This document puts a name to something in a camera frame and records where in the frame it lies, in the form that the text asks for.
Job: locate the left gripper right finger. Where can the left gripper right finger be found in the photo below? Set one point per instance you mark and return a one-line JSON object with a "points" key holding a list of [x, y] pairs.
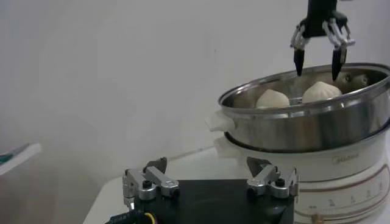
{"points": [[268, 182]]}

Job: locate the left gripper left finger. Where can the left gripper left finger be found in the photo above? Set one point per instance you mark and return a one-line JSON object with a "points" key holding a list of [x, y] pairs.
{"points": [[146, 185]]}

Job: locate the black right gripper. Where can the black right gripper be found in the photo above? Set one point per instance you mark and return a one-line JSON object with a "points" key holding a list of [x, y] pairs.
{"points": [[320, 18]]}

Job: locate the white steamed baozi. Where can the white steamed baozi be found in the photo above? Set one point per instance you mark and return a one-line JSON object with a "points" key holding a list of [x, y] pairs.
{"points": [[272, 99], [321, 92]]}

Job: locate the stainless steel steamer basket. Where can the stainless steel steamer basket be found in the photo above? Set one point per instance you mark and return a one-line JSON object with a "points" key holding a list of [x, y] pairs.
{"points": [[304, 131]]}

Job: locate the white electric cooker base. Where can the white electric cooker base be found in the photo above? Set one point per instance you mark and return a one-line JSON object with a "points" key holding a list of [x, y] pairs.
{"points": [[320, 170]]}

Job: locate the white side table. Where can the white side table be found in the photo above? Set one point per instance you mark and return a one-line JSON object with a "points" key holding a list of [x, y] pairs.
{"points": [[21, 158]]}

